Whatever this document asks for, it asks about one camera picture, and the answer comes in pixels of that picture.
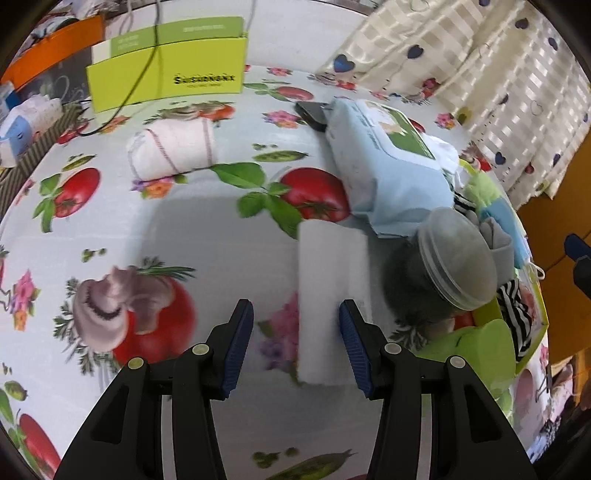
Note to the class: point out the light green sock with bird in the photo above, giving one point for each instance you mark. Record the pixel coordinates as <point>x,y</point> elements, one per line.
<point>485,191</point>

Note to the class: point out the shallow green and white box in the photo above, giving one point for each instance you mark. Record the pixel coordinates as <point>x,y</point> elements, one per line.
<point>535,304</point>

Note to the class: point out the blue face mask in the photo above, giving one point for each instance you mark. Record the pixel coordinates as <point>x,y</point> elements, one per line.
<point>505,226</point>

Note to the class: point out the heart print curtain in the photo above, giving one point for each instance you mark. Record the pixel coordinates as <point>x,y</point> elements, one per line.
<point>485,69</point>

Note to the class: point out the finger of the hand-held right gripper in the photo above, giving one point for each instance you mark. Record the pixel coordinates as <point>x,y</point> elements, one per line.
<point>577,247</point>

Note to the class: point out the white cloth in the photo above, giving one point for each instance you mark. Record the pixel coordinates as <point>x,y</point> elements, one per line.
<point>448,159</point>

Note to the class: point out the wet wipes pack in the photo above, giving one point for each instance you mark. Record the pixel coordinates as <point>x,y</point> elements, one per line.
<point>383,166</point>

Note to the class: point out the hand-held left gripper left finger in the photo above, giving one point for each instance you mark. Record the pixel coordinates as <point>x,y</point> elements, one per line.
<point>238,355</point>

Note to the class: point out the large striped sock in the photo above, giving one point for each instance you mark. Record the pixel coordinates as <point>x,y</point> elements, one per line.
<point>515,318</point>

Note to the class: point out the black phone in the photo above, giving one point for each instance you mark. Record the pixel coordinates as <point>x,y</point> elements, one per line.
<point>314,115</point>

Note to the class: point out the orange box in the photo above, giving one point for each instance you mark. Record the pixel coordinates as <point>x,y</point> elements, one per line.
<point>51,46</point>

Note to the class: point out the grey cloth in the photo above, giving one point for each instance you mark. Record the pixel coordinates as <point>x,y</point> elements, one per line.
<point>498,249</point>

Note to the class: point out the wooden wardrobe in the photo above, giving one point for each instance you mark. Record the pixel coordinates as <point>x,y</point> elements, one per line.
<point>554,207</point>

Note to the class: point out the striped cardboard tray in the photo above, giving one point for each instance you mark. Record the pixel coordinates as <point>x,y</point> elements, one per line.
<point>41,147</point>

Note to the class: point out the green lidded bottle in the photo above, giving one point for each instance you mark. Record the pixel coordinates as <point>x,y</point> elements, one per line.
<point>471,360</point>

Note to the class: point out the blue and white tissue pack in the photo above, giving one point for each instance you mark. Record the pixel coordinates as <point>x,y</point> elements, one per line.
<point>25,127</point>

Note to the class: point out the lime green cardboard box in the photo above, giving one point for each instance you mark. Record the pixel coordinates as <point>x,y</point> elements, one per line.
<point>184,69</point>

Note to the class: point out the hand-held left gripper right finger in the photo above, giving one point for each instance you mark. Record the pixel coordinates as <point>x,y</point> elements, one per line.
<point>355,355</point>

